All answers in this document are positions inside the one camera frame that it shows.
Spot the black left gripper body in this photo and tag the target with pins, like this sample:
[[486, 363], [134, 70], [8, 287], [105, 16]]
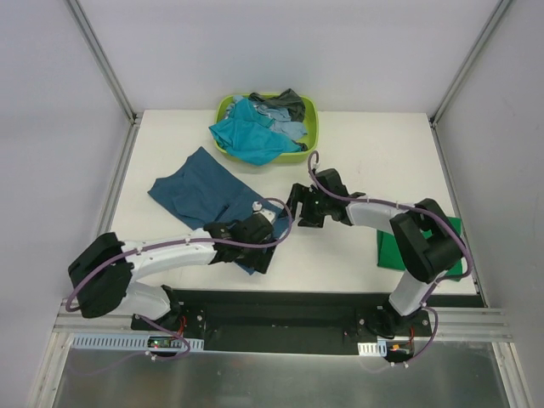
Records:
[[263, 257]]

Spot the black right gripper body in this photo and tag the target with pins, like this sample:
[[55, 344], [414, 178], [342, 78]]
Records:
[[303, 204]]

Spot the dark blue t shirt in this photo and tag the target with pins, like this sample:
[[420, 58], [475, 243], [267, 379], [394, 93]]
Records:
[[201, 192]]

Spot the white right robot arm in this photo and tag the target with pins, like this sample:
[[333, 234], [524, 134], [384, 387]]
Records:
[[427, 242]]

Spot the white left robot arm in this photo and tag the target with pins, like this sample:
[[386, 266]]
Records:
[[108, 275]]

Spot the light blue t shirt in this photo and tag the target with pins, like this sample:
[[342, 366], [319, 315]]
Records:
[[275, 119]]

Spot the turquoise t shirt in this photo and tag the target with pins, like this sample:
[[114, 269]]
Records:
[[251, 142]]

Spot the lime green plastic basket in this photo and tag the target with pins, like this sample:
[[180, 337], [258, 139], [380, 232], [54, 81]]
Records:
[[310, 121]]

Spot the folded green t shirt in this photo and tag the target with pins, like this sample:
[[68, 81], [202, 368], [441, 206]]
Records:
[[389, 257]]

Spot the dark grey t shirt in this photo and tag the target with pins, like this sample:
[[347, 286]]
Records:
[[288, 100]]

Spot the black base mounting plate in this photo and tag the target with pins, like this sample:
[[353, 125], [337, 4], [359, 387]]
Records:
[[289, 322]]

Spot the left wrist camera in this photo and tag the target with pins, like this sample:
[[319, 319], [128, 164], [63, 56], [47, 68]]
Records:
[[258, 208]]

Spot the right slotted cable duct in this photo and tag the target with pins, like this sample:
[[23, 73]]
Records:
[[377, 349]]

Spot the slotted cable duct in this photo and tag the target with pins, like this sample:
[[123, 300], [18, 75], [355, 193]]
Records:
[[136, 342], [377, 349]]

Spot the left slotted cable duct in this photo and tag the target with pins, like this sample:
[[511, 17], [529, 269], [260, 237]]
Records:
[[136, 342]]

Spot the right aluminium frame post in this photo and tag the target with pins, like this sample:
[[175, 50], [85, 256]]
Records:
[[497, 15]]

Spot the aluminium frame post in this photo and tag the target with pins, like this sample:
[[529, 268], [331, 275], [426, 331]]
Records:
[[497, 15], [96, 49]]

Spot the left aluminium frame post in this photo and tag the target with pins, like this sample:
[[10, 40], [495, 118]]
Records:
[[96, 49]]

